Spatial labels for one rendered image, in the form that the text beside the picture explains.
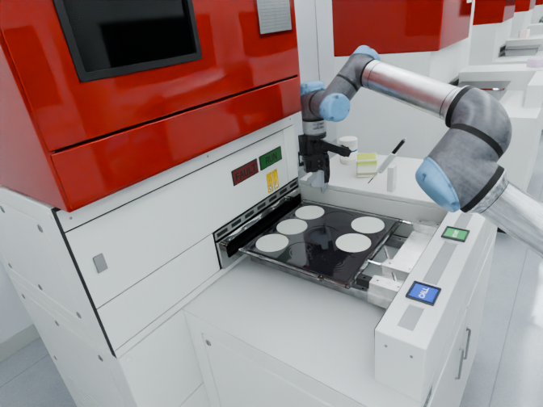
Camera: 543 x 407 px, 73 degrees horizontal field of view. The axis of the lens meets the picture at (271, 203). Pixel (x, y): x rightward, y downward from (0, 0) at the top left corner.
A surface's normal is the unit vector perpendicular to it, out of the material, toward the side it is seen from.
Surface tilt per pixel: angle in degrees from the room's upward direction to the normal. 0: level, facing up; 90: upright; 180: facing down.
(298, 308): 0
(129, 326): 90
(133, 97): 90
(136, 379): 90
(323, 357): 0
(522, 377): 0
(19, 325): 90
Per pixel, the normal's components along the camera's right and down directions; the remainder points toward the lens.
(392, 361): -0.60, 0.41
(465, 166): -0.23, -0.08
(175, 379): 0.80, 0.18
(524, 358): -0.11, -0.89
